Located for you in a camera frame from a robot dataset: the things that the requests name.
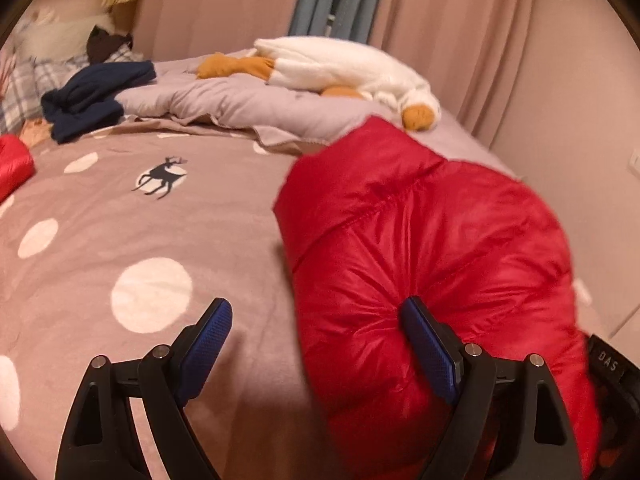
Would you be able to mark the peach patterned cloth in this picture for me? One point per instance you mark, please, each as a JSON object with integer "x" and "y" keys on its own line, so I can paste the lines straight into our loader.
{"x": 36, "y": 132}

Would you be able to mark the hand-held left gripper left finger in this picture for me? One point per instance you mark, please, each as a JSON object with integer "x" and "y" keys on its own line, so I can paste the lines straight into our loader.
{"x": 205, "y": 345}

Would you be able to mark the grey plaid cloth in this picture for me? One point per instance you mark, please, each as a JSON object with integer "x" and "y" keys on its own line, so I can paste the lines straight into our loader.
{"x": 27, "y": 82}

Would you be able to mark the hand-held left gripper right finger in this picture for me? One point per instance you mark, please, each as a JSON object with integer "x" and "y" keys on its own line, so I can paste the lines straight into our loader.
{"x": 430, "y": 350}

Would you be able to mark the pink curtain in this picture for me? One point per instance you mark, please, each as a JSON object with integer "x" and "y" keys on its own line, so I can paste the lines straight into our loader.
{"x": 215, "y": 5}
{"x": 450, "y": 35}

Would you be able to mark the pale pillow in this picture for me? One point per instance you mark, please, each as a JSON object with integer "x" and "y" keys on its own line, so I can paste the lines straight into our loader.
{"x": 60, "y": 35}

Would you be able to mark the lilac duvet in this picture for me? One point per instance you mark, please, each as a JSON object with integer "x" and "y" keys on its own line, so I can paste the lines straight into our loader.
{"x": 225, "y": 100}

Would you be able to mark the red down jacket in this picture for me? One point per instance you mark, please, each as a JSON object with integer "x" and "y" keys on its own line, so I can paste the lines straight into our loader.
{"x": 12, "y": 165}
{"x": 425, "y": 235}

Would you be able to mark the polka dot deer blanket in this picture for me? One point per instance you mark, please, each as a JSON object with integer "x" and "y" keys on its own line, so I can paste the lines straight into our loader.
{"x": 150, "y": 225}

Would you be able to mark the dark brown cloth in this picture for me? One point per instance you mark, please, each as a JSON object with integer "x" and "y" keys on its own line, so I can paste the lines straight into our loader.
{"x": 107, "y": 45}

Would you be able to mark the white goose plush toy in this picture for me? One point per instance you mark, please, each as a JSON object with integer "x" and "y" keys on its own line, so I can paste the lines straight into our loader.
{"x": 340, "y": 67}

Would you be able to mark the navy blue garment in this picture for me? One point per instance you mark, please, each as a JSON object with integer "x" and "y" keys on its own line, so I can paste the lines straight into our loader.
{"x": 90, "y": 95}

